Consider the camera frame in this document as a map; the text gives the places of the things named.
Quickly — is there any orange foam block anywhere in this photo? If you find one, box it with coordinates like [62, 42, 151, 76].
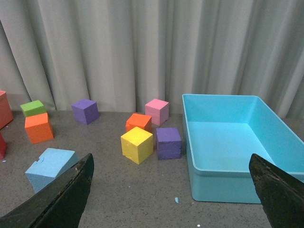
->
[125, 113, 152, 133]
[25, 113, 54, 144]

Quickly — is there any purple foam block near bin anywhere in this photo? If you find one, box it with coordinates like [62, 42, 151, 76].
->
[156, 127, 182, 160]

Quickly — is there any orange foam block left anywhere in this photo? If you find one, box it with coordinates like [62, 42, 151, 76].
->
[25, 113, 54, 144]

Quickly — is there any yellow foam block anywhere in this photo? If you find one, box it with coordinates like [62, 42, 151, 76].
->
[121, 127, 154, 164]

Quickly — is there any grey curtain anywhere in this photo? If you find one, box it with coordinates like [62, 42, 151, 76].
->
[0, 0, 304, 118]

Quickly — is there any orange foam block centre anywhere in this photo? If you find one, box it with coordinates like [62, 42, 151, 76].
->
[125, 113, 152, 133]

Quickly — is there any purple foam block far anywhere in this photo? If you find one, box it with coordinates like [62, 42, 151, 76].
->
[71, 99, 99, 125]

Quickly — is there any red foam block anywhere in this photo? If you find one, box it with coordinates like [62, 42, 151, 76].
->
[0, 134, 7, 159]

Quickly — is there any green foam block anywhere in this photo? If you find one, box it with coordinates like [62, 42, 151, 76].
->
[20, 100, 47, 117]

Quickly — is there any pink foam block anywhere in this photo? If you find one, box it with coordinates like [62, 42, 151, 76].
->
[145, 99, 170, 126]

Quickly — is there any light blue plastic bin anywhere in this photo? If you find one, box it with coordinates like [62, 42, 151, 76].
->
[182, 94, 304, 204]

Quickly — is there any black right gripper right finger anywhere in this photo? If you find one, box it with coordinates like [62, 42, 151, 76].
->
[249, 153, 304, 228]

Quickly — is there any light blue foam block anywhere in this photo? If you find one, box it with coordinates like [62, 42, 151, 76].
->
[25, 148, 78, 193]

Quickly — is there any red plastic container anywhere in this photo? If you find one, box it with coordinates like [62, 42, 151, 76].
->
[0, 91, 14, 129]

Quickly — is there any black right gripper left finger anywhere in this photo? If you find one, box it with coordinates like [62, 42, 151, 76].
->
[0, 153, 94, 228]

